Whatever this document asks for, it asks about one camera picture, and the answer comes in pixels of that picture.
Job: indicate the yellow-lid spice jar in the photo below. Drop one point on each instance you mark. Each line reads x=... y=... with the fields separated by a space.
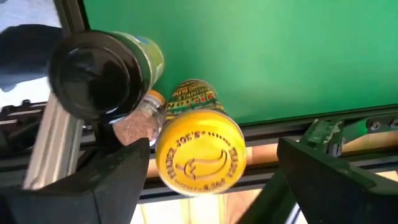
x=199 y=155

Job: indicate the black table frame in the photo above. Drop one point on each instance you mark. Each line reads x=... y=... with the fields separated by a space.
x=264 y=132

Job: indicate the clear pink salt jar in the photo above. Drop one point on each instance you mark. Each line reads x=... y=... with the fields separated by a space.
x=136 y=124

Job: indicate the green table mat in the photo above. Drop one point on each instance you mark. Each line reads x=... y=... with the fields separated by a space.
x=280 y=56

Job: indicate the silver aluminium bracket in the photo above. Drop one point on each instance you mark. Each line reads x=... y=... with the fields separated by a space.
x=53 y=149

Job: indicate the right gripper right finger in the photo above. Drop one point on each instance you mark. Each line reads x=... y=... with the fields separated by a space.
x=335 y=193

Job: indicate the person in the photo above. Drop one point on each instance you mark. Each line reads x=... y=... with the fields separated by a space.
x=25 y=53

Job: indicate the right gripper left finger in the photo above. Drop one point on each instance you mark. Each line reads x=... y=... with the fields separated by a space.
x=93 y=193

